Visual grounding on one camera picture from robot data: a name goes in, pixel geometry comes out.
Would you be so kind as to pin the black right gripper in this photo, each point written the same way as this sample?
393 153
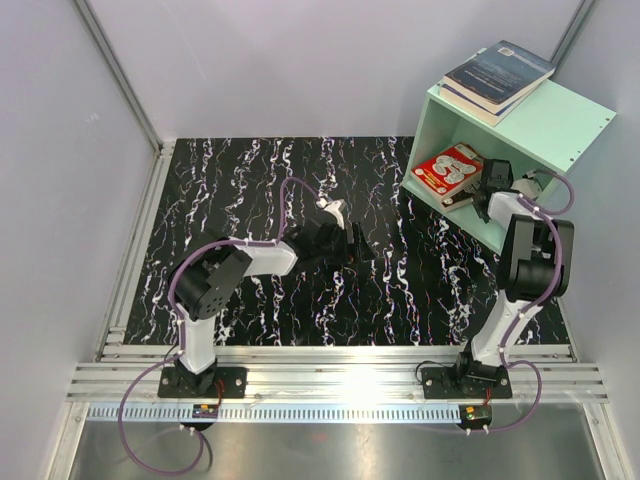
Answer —
485 219

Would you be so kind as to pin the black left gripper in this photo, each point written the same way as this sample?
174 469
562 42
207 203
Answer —
347 250

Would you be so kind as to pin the black paperback book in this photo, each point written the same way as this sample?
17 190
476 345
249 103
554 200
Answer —
461 198

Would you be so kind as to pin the red book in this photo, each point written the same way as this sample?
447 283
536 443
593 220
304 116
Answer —
449 172

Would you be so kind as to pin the blue orange paperback book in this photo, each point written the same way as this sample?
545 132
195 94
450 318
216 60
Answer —
474 109

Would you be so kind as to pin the dark blue hardcover book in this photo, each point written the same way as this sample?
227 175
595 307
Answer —
495 78

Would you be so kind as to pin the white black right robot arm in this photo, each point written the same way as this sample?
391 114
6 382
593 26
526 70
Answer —
534 268

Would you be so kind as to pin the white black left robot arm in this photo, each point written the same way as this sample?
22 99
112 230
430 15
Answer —
202 284

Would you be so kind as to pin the mint green open cabinet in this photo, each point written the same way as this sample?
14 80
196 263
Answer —
551 129

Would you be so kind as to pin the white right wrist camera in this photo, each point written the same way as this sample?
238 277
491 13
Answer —
528 185

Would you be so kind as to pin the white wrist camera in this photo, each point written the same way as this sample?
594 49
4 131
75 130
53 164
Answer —
335 208
528 185

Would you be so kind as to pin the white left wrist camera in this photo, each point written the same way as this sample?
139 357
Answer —
335 208

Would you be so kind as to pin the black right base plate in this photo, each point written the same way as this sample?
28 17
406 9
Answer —
447 383

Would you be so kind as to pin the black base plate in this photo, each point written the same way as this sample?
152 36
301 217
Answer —
225 382
447 383

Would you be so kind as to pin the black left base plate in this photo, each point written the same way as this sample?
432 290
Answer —
225 382

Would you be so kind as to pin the aluminium rail frame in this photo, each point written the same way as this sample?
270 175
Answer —
360 375

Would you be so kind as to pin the slotted cable duct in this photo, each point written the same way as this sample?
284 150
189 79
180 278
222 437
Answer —
436 413

